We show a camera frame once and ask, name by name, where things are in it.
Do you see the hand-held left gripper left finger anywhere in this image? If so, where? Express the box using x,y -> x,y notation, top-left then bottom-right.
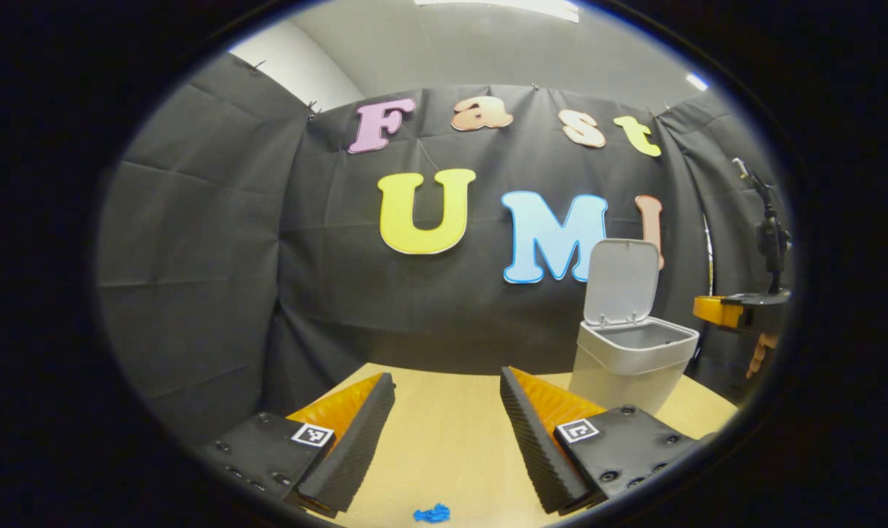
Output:
194,372 -> 397,518

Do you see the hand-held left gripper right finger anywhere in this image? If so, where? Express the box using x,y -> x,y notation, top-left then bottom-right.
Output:
499,366 -> 714,516

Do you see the grey desktop garbage bin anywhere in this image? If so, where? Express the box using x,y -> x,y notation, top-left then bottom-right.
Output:
568,238 -> 701,416

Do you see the wooden desktop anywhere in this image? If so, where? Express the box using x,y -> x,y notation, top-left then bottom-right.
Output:
308,363 -> 741,528

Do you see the black backdrop cloth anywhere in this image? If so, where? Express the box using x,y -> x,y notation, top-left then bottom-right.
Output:
95,51 -> 796,448

